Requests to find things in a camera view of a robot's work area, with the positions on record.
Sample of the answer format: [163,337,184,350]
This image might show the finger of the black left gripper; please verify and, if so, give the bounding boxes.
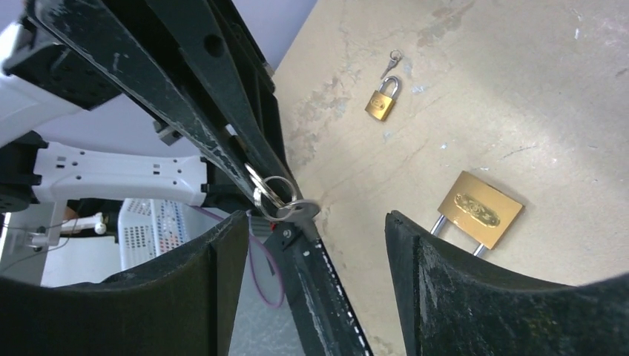
[145,1,292,199]
[27,0,261,205]

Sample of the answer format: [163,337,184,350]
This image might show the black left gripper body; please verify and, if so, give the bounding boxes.
[152,0,289,182]

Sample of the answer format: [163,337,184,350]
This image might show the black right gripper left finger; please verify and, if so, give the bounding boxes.
[1,211,248,355]

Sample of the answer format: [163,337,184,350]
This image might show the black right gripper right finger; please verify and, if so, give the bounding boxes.
[385,211,628,355]

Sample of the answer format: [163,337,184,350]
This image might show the large brass padlock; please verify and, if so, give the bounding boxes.
[430,171,524,257]

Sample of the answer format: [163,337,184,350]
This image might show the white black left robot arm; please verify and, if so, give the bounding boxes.
[1,1,300,212]

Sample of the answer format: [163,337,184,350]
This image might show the small silver key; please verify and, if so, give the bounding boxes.
[381,49,403,79]

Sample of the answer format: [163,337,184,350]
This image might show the white perforated plastic basket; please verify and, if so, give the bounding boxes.
[117,199,216,270]

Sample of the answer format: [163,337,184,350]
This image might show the small brass padlock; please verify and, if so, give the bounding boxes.
[364,76,401,122]

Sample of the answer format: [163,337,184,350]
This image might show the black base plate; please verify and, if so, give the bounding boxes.
[265,223,373,355]

